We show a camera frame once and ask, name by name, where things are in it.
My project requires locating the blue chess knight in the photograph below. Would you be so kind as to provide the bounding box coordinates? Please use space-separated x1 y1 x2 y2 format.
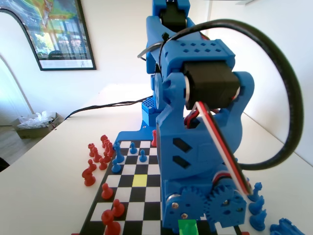
248 195 265 215
249 209 267 231

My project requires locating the red chess bishop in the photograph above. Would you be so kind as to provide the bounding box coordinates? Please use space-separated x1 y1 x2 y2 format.
92 147 102 163

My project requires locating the clear plastic wrap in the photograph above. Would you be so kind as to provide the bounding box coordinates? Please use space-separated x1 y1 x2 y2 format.
17 111 54 130

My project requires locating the cardboard box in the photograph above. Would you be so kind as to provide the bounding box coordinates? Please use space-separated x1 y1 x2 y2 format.
12 112 65 140

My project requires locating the white door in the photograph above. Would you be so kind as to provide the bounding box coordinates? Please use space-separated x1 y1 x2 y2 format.
189 0 212 41

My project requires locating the red pieces bottom left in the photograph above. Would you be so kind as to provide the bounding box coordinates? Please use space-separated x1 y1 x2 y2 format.
101 209 122 235

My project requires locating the blue chess bishop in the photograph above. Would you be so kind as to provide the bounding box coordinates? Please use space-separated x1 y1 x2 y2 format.
251 182 264 203

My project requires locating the black framed poster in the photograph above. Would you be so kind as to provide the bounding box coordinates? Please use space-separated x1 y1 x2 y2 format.
0 0 97 72

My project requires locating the blue chess king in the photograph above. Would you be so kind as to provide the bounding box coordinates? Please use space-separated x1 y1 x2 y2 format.
113 141 124 165

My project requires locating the red white black servo cable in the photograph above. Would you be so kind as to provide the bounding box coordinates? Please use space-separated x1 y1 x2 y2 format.
183 100 253 196

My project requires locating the black power cable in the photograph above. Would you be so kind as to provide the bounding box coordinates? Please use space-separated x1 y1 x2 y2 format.
65 96 150 119
63 96 150 120

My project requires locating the black and white chessboard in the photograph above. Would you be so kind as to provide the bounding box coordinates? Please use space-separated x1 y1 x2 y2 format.
78 139 243 235

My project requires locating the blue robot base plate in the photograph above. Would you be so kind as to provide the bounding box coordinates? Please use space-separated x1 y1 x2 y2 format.
117 96 159 147

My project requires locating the thick black camera cable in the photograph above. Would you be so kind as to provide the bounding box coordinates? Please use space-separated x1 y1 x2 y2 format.
138 18 304 171

